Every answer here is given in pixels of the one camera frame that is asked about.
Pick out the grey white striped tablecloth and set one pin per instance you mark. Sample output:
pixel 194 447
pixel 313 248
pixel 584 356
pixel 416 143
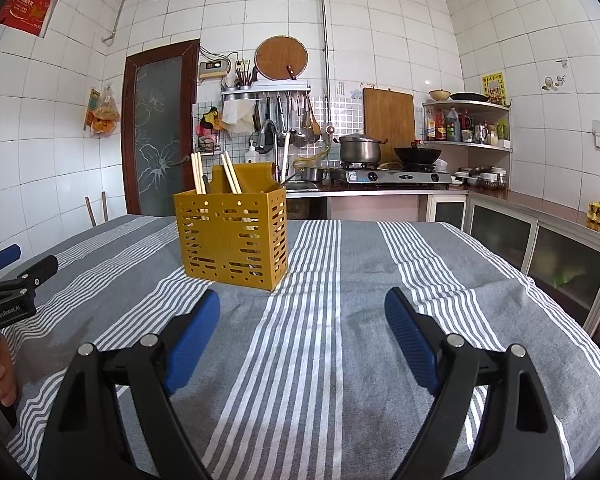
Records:
pixel 330 270

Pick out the wall hooks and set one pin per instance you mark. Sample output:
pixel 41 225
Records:
pixel 554 81

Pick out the row of hanging ladles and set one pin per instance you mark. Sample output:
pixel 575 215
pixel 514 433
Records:
pixel 285 122

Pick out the red wall poster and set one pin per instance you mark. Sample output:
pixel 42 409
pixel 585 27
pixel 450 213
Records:
pixel 26 5

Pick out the yellow black gloves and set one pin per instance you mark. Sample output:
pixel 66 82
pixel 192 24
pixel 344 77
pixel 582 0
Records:
pixel 210 120

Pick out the yellow wall picture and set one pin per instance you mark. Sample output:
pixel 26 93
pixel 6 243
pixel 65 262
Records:
pixel 493 88

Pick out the white towel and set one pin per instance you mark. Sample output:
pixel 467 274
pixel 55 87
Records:
pixel 237 116

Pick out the kitchen counter cabinet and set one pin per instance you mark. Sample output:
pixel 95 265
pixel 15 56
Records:
pixel 545 205

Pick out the wooden stick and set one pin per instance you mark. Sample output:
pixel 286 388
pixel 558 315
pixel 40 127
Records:
pixel 91 212
pixel 104 207

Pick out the steel pot with lid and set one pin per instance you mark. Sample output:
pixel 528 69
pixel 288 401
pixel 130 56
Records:
pixel 359 150

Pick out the black wok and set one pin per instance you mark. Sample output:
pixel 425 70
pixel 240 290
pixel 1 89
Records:
pixel 417 154

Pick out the brown frosted glass door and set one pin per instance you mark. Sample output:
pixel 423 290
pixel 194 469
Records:
pixel 157 130

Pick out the metal faucet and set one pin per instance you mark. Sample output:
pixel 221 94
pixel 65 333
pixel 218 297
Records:
pixel 282 160

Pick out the white soap bottle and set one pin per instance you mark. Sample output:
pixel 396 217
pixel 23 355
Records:
pixel 251 154

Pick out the hanging plastic bag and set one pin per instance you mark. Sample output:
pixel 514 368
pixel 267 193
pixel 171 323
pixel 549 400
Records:
pixel 106 115

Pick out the small steel pot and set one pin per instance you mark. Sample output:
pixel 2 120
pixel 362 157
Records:
pixel 312 175

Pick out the steel sink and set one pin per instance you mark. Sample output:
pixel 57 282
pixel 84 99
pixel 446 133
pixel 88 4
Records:
pixel 302 186

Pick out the round wooden board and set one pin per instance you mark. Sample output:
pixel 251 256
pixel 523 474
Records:
pixel 280 57

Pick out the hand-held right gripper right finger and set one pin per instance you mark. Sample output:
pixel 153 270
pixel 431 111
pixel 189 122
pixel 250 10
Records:
pixel 410 340

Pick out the rectangular wooden cutting board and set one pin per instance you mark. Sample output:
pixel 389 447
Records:
pixel 389 117

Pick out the metal wall rack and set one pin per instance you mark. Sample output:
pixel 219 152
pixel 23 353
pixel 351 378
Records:
pixel 265 91

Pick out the cluster of steel bowls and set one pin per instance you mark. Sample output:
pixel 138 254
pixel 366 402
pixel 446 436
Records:
pixel 482 178

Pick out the row of condiment bottles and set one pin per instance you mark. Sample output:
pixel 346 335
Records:
pixel 447 127

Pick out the steel gas stove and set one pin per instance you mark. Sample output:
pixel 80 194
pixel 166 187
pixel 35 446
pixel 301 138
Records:
pixel 395 176

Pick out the beige bowl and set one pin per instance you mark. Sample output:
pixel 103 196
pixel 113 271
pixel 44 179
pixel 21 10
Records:
pixel 439 95

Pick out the black pan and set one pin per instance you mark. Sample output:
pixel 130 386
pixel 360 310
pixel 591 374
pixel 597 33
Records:
pixel 469 96

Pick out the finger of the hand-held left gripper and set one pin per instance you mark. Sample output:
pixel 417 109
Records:
pixel 2 257
pixel 25 277

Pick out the wall electrical box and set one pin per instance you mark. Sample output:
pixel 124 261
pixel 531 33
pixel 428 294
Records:
pixel 213 68

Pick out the yellow perforated utensil holder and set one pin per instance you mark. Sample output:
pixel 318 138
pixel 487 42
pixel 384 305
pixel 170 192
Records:
pixel 230 252

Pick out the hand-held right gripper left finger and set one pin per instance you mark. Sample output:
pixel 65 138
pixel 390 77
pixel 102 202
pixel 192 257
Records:
pixel 192 345

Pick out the white corner shelf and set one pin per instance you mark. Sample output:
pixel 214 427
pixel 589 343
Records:
pixel 467 146

